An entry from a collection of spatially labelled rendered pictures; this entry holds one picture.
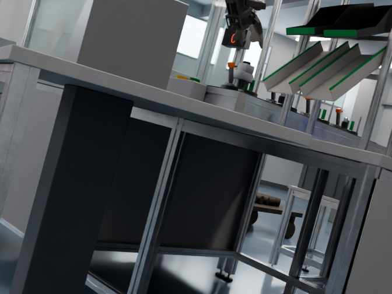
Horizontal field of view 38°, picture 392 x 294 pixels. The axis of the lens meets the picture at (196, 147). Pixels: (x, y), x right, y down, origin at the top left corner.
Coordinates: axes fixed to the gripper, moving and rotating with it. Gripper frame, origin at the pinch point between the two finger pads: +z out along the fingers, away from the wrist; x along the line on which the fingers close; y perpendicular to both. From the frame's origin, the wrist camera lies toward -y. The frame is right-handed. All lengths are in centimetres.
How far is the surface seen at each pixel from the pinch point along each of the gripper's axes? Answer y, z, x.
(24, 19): -344, 163, -982
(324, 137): -10.9, 42.5, 16.5
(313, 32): 5.4, -8.8, 32.7
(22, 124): 106, -32, 43
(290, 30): 3.9, -8.4, 22.4
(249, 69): 6.4, 7.0, 2.2
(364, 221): 49, 21, 74
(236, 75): 11.2, 7.4, -0.4
